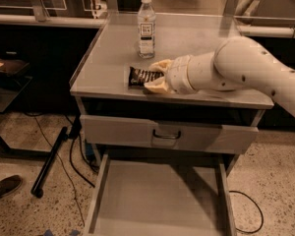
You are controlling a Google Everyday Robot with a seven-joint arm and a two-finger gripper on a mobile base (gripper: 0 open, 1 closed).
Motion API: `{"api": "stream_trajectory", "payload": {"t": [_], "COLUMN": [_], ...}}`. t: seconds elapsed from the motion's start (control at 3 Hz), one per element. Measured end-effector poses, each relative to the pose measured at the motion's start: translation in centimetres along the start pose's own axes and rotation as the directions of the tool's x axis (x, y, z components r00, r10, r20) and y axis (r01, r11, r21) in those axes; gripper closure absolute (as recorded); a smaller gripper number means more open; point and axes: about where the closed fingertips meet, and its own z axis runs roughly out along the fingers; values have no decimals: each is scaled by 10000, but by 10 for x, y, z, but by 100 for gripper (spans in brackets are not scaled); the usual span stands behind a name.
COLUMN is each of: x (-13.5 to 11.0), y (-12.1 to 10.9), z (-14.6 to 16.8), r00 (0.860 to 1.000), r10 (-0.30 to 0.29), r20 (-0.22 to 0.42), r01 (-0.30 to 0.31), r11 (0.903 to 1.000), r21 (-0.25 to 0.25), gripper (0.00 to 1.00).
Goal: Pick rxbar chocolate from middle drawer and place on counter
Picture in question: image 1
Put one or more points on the clear plastic water bottle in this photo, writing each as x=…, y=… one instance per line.
x=146, y=29

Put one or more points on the black stand leg bar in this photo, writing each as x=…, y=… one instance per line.
x=37, y=188

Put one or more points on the grey top drawer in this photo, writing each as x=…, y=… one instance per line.
x=133, y=132

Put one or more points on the dark side table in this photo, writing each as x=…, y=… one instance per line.
x=10, y=88

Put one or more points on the black rxbar chocolate bar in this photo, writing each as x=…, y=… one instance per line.
x=138, y=77

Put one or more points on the dark tray with note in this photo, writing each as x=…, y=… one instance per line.
x=13, y=67

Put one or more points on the white horizontal rail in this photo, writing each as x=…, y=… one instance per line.
x=58, y=22

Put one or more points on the black drawer handle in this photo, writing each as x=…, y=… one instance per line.
x=166, y=136

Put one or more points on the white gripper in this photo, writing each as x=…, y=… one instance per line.
x=178, y=75

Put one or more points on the grey open middle drawer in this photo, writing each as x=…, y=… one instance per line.
x=160, y=196

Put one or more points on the grey metal drawer cabinet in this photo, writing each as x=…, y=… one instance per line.
x=100, y=87

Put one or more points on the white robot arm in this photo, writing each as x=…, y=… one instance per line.
x=237, y=62

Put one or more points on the brown shoe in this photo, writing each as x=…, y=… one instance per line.
x=10, y=184

